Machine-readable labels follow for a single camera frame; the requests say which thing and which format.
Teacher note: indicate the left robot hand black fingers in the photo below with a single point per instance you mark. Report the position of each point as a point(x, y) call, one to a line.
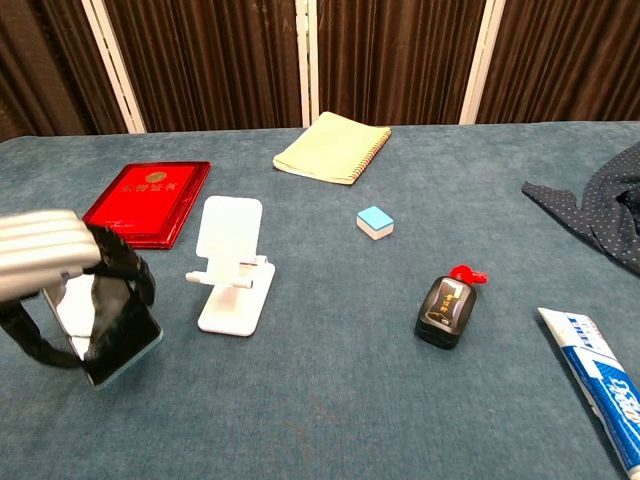
point(45, 245)

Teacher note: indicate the black smartphone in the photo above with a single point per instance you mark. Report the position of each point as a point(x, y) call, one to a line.
point(120, 345)

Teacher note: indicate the white plastic card holder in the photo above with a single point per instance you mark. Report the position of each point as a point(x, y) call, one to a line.
point(230, 235)

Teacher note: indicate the red certificate book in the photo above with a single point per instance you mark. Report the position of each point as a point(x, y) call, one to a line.
point(150, 200)

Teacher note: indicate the dark brown partition screen panel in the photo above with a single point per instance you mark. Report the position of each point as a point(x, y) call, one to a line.
point(400, 55)
point(45, 70)
point(565, 55)
point(210, 60)

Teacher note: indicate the yellow spiral notebook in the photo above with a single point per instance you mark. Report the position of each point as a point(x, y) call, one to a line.
point(330, 147)

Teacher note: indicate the small blue white block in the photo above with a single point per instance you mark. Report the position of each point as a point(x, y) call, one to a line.
point(375, 222)

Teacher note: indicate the black ink bottle red cap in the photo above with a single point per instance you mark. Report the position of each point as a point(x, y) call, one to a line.
point(445, 310)

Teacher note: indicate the dark blue dotted cloth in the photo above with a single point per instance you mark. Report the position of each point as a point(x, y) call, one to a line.
point(595, 210)

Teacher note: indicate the blue white toothpaste tube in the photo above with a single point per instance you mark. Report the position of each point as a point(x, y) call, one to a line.
point(605, 385)

